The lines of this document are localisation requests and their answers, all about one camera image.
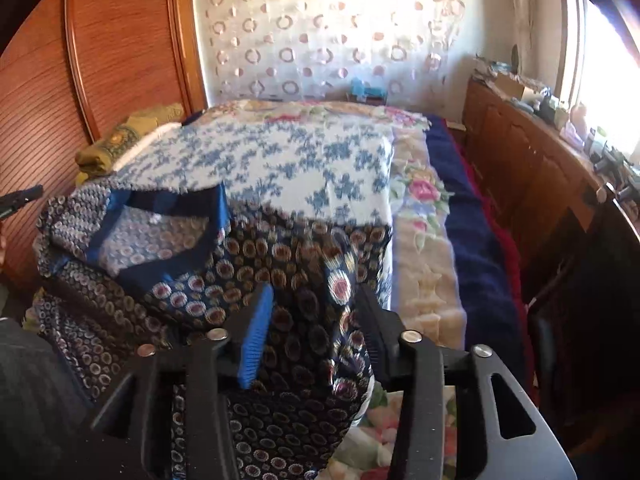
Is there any navy circle-print shirt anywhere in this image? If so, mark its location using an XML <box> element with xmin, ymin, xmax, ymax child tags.
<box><xmin>32</xmin><ymin>180</ymin><xmax>393</xmax><ymax>480</ymax></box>

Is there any sheer circle-print curtain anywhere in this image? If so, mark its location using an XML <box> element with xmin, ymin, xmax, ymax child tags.
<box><xmin>192</xmin><ymin>0</ymin><xmax>466</xmax><ymax>106</ymax></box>

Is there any wooden louvred wardrobe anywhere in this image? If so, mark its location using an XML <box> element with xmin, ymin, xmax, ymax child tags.
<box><xmin>0</xmin><ymin>0</ymin><xmax>208</xmax><ymax>301</ymax></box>

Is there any person's grey trouser leg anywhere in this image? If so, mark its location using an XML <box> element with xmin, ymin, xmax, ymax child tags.
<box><xmin>0</xmin><ymin>317</ymin><xmax>103</xmax><ymax>480</ymax></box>

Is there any pile of papers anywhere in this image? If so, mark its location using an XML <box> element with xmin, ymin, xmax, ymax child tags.
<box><xmin>472</xmin><ymin>55</ymin><xmax>516</xmax><ymax>86</ymax></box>

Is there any wooden-framed window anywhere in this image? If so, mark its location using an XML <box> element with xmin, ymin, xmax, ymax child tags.
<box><xmin>555</xmin><ymin>0</ymin><xmax>640</xmax><ymax>161</ymax></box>

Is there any pink container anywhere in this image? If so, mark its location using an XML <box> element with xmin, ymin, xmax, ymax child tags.
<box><xmin>562</xmin><ymin>102</ymin><xmax>588</xmax><ymax>141</ymax></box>

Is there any pink floral blanket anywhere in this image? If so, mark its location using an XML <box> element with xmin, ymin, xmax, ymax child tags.
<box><xmin>210</xmin><ymin>97</ymin><xmax>468</xmax><ymax>480</ymax></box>

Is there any cream window curtain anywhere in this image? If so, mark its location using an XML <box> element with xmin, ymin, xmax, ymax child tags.
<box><xmin>492</xmin><ymin>0</ymin><xmax>532</xmax><ymax>76</ymax></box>

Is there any long wooden cabinet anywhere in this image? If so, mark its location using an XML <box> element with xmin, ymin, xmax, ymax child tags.
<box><xmin>460</xmin><ymin>72</ymin><xmax>640</xmax><ymax>281</ymax></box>

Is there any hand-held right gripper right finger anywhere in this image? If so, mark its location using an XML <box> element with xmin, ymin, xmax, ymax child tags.
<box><xmin>352</xmin><ymin>285</ymin><xmax>578</xmax><ymax>480</ymax></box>

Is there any dark chair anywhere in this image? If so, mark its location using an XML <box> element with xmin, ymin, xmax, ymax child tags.
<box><xmin>527</xmin><ymin>200</ymin><xmax>640</xmax><ymax>456</ymax></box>

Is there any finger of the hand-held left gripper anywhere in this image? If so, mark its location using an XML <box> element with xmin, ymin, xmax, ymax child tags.
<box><xmin>0</xmin><ymin>185</ymin><xmax>44</xmax><ymax>219</ymax></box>

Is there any olive gold patterned cloth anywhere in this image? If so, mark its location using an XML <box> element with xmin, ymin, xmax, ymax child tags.
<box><xmin>75</xmin><ymin>104</ymin><xmax>186</xmax><ymax>178</ymax></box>

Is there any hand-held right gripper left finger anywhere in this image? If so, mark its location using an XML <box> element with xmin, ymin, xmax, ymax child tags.
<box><xmin>90</xmin><ymin>282</ymin><xmax>276</xmax><ymax>480</ymax></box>

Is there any cardboard box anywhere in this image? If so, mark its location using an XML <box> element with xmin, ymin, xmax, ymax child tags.
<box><xmin>492</xmin><ymin>72</ymin><xmax>536</xmax><ymax>102</ymax></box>

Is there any navy blanket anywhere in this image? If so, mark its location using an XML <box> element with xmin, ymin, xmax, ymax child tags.
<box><xmin>425</xmin><ymin>115</ymin><xmax>523</xmax><ymax>381</ymax></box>

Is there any dark red blanket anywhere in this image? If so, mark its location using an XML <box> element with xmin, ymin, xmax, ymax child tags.
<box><xmin>447</xmin><ymin>125</ymin><xmax>538</xmax><ymax>396</ymax></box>

